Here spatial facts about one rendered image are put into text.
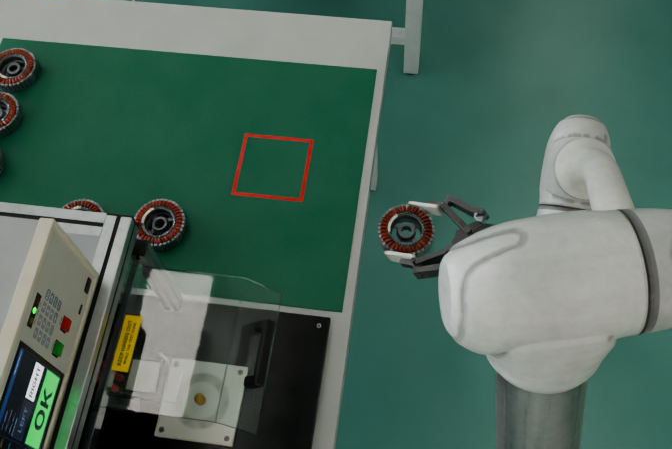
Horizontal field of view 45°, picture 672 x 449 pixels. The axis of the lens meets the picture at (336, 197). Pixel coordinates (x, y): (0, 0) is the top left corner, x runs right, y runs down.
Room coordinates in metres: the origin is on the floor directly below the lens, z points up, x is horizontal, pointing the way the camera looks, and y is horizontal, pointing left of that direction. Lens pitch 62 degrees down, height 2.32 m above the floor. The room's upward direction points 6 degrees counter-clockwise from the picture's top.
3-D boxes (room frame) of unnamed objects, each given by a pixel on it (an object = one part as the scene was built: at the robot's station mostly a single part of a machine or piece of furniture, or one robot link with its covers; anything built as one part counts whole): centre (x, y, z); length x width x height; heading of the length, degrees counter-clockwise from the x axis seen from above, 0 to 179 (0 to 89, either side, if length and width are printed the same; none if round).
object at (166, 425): (0.40, 0.30, 0.78); 0.15 x 0.15 x 0.01; 77
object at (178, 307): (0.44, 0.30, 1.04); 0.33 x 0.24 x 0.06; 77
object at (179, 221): (0.79, 0.38, 0.77); 0.11 x 0.11 x 0.04
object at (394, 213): (0.68, -0.13, 0.85); 0.11 x 0.11 x 0.04
